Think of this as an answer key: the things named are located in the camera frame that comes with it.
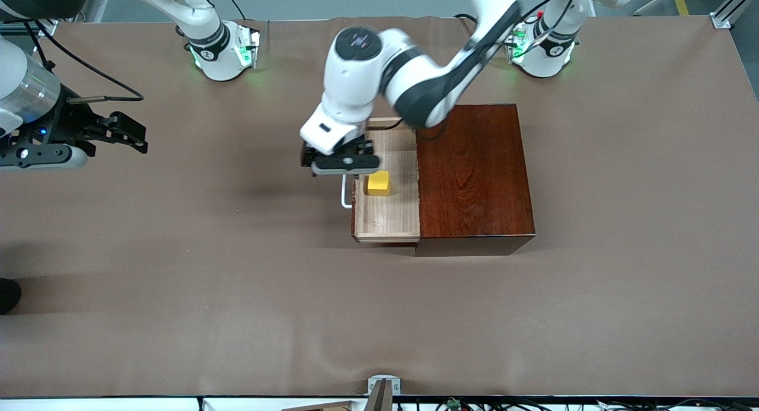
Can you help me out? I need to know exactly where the aluminium frame profile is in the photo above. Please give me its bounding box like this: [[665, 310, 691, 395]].
[[710, 0, 759, 29], [0, 0, 113, 38]]

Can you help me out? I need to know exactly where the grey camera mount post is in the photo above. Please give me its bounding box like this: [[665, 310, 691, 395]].
[[363, 380, 393, 411]]

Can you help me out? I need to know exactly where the yellow block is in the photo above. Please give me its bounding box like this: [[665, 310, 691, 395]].
[[366, 171, 391, 197]]

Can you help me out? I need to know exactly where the dark brown wooden cabinet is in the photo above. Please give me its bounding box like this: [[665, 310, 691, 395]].
[[413, 104, 537, 257]]

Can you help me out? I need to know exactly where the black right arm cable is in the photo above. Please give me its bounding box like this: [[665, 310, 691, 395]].
[[24, 21, 145, 104]]

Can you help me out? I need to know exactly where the brown table cover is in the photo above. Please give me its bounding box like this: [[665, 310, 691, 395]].
[[0, 17, 759, 398]]

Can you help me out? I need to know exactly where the black rounded object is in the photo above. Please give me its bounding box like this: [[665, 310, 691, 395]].
[[0, 278, 22, 315]]

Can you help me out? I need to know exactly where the light wooden drawer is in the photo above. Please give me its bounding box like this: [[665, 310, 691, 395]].
[[341, 117, 422, 244]]

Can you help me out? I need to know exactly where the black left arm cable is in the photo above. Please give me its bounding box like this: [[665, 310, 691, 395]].
[[409, 0, 579, 142]]

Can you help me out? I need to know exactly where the small metal bracket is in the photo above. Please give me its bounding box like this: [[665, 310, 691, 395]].
[[368, 375, 401, 396]]

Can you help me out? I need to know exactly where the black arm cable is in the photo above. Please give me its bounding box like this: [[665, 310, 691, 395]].
[[409, 0, 579, 142], [24, 21, 145, 104]]

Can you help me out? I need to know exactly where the thin grey metal rail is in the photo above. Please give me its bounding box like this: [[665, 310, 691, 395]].
[[633, 0, 694, 16]]

